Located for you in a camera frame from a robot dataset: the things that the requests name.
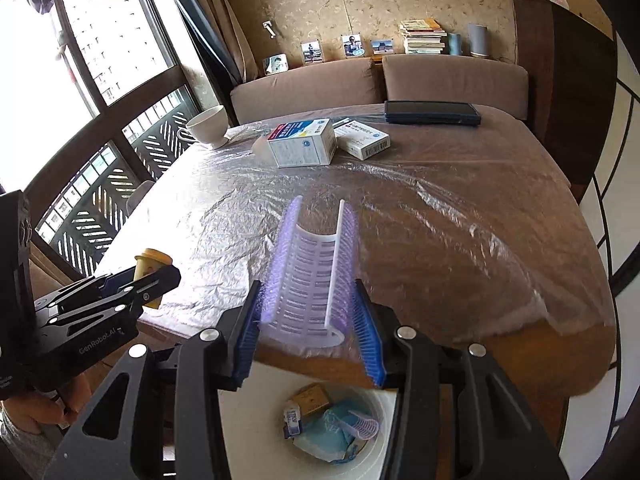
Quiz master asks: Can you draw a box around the black framed screen door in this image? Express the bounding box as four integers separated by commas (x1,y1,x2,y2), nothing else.
560,38,639,479

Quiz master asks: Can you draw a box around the person's left hand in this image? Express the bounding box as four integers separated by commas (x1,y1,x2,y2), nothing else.
2,374,91,434

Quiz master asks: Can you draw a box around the left brown sofa cushion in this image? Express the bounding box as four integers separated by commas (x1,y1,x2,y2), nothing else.
231,58,385,124

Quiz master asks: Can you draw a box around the stack of books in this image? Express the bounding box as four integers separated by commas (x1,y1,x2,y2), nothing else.
399,18,447,54

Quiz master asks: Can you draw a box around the yellow plastic cup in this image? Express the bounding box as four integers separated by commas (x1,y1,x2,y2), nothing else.
134,248,177,309

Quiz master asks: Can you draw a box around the light blue plastic bag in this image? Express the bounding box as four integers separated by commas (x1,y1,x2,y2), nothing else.
292,400,376,464

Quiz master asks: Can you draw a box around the black window railing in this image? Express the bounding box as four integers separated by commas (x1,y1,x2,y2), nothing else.
36,86,198,278

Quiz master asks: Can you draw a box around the white trash bin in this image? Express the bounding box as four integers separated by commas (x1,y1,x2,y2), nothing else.
218,363,396,479

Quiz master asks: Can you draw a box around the grey cylinder speaker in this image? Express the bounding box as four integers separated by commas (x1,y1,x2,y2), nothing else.
468,23,489,58

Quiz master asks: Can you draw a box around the photo frame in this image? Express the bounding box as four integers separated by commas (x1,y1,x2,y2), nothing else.
300,40,323,65
341,34,366,58
371,39,394,55
262,53,288,76

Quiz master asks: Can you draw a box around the grey chair back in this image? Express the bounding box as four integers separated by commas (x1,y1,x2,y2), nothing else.
125,180,155,216

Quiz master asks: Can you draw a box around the teal cylinder vase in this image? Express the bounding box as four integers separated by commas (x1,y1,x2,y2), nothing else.
448,32,462,55

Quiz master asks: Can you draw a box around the brown sofa cushion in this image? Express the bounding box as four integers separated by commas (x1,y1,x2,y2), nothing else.
382,54,528,120
231,58,385,124

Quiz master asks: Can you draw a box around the white ceramic teacup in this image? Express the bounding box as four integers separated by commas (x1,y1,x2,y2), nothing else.
177,105,229,148

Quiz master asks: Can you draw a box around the blue white tissue pack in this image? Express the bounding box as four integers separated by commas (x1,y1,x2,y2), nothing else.
283,400,303,439

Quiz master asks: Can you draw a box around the blue white medicine box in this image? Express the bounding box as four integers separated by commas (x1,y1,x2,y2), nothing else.
252,118,337,168

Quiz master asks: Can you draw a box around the right brown sofa cushion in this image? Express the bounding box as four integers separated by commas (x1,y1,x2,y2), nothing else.
382,54,528,120

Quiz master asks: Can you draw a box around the leftmost photo frame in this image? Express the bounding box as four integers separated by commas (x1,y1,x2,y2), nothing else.
262,53,288,76

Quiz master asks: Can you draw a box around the white wall hook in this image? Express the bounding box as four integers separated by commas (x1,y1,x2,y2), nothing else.
262,21,277,39

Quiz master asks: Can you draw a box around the dark wooden cabinet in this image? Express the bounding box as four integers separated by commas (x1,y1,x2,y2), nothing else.
512,0,617,200

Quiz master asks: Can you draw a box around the dark blue cased phone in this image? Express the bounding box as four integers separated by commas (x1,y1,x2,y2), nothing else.
384,101,482,127

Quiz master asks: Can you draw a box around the gold L'Oreal cardboard box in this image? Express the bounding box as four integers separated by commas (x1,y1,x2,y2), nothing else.
291,382,332,417

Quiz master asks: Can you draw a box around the beige curtain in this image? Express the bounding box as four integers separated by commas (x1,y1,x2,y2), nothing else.
159,0,262,126

